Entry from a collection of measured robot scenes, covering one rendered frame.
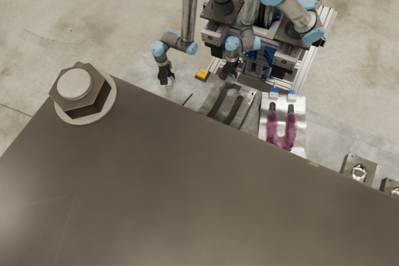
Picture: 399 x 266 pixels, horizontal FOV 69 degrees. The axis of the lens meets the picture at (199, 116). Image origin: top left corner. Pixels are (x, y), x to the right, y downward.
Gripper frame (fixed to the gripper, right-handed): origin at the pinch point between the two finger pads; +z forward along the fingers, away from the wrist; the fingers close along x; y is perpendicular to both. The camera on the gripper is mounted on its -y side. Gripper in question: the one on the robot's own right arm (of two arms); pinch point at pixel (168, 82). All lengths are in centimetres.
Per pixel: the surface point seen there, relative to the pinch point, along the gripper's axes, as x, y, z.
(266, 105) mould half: -61, -20, -1
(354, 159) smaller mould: -105, -56, -2
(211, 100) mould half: -28.4, -16.6, -3.7
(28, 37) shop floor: 185, 124, 84
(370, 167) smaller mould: -112, -60, -2
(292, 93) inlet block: -78, -13, -2
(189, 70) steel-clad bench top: -13.4, 11.7, 4.6
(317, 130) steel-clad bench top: -91, -36, 5
